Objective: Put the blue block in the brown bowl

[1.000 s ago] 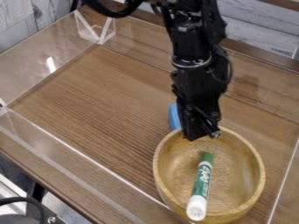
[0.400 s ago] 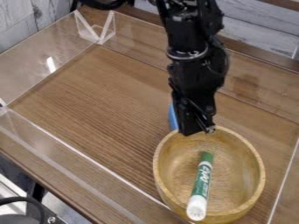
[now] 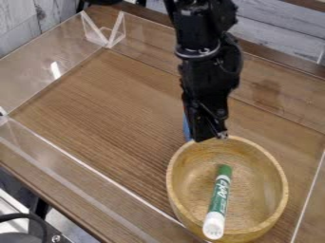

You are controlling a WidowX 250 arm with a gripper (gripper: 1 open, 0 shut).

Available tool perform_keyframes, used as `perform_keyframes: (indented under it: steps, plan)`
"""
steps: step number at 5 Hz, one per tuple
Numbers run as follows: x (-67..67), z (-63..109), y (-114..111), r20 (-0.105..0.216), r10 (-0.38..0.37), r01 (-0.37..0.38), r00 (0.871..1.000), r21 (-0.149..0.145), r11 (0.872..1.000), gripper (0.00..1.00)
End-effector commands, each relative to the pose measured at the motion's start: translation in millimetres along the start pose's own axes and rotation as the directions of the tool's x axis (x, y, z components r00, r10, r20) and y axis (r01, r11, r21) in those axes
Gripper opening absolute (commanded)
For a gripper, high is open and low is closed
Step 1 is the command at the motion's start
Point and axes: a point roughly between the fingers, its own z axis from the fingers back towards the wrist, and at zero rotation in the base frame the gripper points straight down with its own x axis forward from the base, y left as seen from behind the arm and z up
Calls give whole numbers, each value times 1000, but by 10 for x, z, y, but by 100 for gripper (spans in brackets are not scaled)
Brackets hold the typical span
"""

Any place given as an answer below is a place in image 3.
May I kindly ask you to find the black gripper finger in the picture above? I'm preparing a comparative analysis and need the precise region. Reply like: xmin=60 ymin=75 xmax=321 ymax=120
xmin=182 ymin=94 xmax=217 ymax=142
xmin=210 ymin=110 xmax=229 ymax=140

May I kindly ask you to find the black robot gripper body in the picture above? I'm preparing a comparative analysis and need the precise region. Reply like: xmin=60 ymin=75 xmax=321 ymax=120
xmin=175 ymin=41 xmax=243 ymax=119

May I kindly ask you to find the blue foam block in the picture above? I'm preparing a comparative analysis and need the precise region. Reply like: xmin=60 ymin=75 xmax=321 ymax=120
xmin=183 ymin=113 xmax=191 ymax=141

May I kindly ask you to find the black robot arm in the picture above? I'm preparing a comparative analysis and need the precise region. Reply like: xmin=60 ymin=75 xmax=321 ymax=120
xmin=163 ymin=0 xmax=243 ymax=142

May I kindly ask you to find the brown wooden bowl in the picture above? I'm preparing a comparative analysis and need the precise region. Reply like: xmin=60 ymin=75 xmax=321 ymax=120
xmin=166 ymin=136 xmax=289 ymax=243

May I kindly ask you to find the green Expo marker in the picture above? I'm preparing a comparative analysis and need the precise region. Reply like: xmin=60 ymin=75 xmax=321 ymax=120
xmin=202 ymin=164 xmax=233 ymax=240

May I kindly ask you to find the clear acrylic tray wall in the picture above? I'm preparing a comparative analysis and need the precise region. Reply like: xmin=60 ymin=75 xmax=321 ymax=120
xmin=0 ymin=7 xmax=325 ymax=243

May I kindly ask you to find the black metal bracket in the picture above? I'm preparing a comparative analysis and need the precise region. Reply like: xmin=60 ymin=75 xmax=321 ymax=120
xmin=41 ymin=222 xmax=74 ymax=243

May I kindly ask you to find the black cable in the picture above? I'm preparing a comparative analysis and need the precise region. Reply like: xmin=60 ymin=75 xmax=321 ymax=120
xmin=0 ymin=213 xmax=48 ymax=243

